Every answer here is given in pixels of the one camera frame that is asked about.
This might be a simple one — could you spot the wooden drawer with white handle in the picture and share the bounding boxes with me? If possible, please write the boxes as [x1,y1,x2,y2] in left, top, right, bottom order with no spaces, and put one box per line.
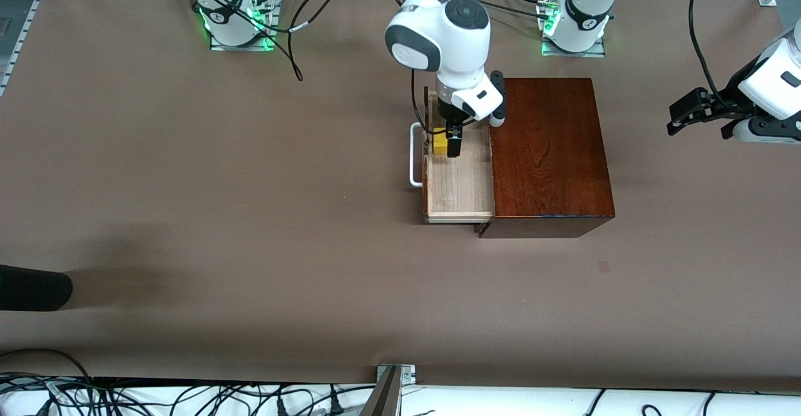
[410,86,496,224]

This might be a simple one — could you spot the dark brown wooden cabinet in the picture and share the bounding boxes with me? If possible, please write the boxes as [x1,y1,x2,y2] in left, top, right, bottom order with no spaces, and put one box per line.
[479,78,616,239]

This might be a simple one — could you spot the aluminium profile bar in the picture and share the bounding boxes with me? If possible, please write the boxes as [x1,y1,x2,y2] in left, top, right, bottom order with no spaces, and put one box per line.
[360,367,401,416]

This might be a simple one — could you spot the black cylindrical object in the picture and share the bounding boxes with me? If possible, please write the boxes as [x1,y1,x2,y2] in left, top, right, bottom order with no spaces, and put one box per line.
[0,265,73,312]

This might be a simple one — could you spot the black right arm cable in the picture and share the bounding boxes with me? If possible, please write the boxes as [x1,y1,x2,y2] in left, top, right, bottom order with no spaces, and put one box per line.
[186,0,449,136]

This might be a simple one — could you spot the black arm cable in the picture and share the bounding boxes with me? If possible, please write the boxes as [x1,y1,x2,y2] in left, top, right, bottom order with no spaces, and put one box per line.
[186,0,449,136]
[688,0,740,111]

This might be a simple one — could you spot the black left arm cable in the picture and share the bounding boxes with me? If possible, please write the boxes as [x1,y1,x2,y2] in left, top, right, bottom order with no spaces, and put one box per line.
[688,0,740,111]

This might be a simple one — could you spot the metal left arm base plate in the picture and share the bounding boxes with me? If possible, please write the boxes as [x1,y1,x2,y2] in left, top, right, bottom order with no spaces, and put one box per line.
[539,0,606,58]

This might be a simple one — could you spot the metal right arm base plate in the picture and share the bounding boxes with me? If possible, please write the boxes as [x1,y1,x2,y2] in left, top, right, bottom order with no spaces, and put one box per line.
[210,0,280,53]

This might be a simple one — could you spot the small metal corner bracket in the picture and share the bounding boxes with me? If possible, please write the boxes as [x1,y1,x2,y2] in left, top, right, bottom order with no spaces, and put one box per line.
[376,364,417,385]

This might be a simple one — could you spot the long aluminium rail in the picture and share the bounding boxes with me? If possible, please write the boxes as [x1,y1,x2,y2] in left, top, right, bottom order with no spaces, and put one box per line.
[0,0,64,98]

